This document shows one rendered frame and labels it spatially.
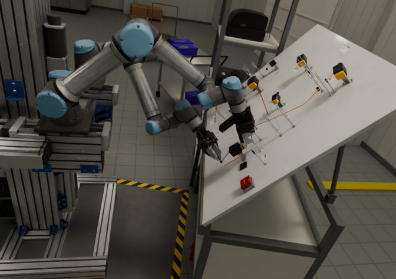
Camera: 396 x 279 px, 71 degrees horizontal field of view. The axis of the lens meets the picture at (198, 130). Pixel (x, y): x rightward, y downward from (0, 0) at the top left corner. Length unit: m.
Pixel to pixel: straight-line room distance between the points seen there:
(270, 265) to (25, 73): 1.51
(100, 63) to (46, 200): 1.12
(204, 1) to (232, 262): 10.47
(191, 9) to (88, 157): 10.18
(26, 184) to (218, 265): 1.19
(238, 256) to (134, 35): 1.13
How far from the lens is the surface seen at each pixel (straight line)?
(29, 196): 2.01
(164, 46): 1.23
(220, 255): 1.53
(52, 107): 1.21
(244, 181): 1.26
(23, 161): 1.42
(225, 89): 1.19
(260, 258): 1.56
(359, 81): 1.40
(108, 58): 1.11
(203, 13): 11.46
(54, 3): 10.06
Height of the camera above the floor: 1.88
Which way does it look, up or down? 30 degrees down
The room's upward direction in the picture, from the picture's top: 11 degrees clockwise
